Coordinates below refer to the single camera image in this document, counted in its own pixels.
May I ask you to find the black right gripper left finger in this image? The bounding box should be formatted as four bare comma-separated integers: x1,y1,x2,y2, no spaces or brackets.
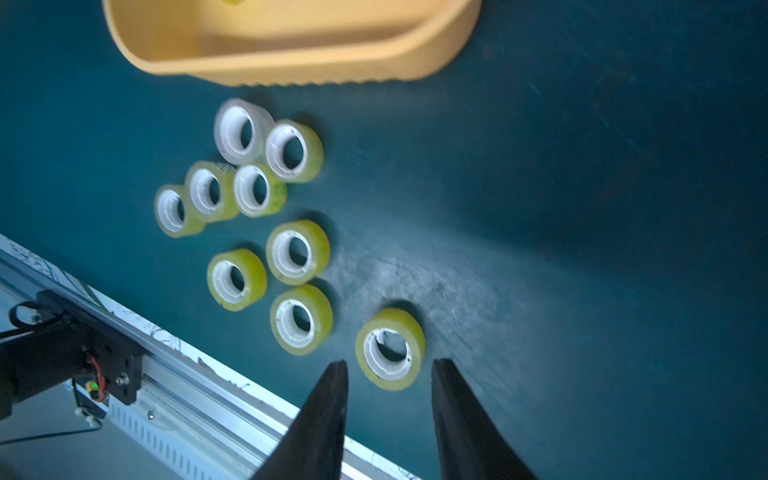
253,360,349,479

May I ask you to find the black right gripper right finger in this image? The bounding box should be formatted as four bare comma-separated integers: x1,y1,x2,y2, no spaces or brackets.
431,359,535,479

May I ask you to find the transparent tape roll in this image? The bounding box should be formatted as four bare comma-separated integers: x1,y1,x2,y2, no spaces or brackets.
265,120,324,183
270,284,334,356
185,161,240,223
214,98,275,166
266,220,331,286
233,164,287,218
154,184,206,238
206,249,268,312
355,308,426,391

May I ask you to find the yellow plastic storage box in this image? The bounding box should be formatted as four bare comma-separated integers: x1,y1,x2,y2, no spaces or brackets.
103,1,481,86

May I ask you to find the aluminium frame rail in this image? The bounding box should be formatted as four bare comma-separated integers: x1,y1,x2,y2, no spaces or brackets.
0,233,421,480

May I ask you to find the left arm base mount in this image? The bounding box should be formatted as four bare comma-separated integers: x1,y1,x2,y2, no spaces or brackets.
1,290,145,419

